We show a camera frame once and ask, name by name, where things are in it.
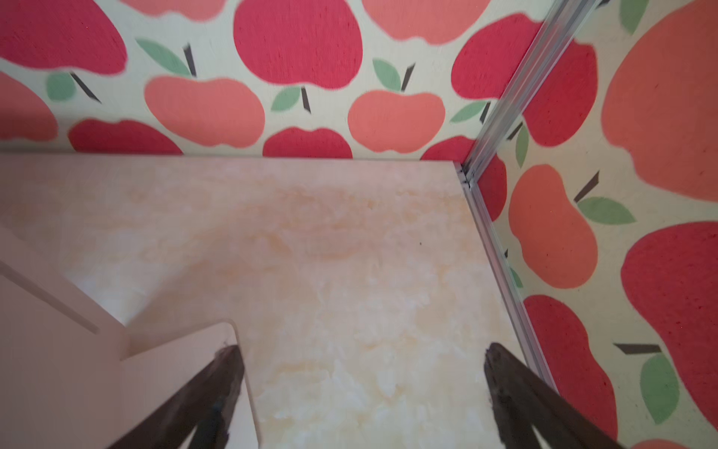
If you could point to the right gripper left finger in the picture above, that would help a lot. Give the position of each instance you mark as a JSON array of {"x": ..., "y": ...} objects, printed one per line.
[{"x": 200, "y": 413}]

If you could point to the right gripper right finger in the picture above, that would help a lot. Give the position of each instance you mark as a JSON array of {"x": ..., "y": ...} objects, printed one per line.
[{"x": 527, "y": 411}]

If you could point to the white menu rack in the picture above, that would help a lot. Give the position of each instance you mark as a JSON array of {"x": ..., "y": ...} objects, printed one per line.
[{"x": 68, "y": 379}]

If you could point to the right aluminium corner post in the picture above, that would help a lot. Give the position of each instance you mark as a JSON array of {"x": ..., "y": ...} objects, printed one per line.
[{"x": 564, "y": 20}]

